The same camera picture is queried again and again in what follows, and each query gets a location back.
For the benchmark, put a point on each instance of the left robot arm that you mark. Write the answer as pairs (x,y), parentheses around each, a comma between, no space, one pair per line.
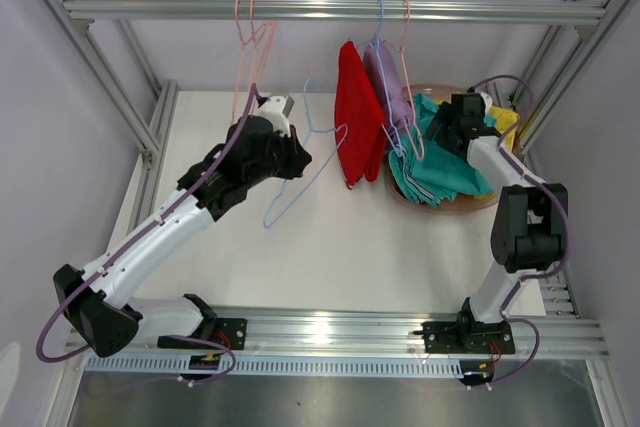
(98,300)

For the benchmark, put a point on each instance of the yellow trousers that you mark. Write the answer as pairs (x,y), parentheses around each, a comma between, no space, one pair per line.
(503,120)

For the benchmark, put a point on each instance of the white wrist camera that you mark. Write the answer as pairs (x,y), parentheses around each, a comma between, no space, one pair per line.
(487,99)
(277,109)

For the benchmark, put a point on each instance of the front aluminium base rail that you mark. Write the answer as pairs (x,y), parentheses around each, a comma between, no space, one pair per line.
(318,333)

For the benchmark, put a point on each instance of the white slotted cable duct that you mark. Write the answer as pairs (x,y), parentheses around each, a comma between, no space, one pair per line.
(185,364)

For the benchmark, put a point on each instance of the pink hanger of yellow trousers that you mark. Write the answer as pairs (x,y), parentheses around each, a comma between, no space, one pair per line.
(245,57)

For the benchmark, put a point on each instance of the red trousers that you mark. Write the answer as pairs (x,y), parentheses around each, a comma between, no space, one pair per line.
(360,135)

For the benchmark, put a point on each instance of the aluminium frame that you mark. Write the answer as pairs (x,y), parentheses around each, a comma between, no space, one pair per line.
(337,250)

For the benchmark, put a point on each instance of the blue hanger of teal trousers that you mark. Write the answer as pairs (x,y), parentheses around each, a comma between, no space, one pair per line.
(283,202)

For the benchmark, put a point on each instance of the pink translucent plastic basket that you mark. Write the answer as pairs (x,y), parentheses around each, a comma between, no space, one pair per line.
(427,98)

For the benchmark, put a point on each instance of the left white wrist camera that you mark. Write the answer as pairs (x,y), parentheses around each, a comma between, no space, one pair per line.
(277,109)

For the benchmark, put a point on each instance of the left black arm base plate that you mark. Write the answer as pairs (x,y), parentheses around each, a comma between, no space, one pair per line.
(230,332)

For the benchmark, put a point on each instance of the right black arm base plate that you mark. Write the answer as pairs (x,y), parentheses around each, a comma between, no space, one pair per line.
(457,337)

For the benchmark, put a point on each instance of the empty pink hanger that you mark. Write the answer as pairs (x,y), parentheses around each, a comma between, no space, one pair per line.
(412,133)

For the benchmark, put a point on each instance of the aluminium hanging rail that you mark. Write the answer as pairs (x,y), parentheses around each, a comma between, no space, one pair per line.
(532,13)

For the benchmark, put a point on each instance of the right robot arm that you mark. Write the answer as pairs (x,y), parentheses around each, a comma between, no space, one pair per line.
(530,231)

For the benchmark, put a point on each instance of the purple trousers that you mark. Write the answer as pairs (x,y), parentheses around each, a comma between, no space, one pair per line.
(385,80)

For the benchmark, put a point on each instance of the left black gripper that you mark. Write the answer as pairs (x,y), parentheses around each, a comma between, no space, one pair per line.
(298,158)

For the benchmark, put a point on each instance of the blue hanger of red trousers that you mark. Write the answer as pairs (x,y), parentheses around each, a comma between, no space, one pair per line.
(375,39)

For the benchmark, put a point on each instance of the teal trousers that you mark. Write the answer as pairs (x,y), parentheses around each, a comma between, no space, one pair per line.
(439,176)

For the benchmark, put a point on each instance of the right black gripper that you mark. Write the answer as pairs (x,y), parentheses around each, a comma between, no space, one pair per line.
(443,116)

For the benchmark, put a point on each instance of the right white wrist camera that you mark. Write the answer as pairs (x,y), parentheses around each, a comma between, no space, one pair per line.
(487,99)

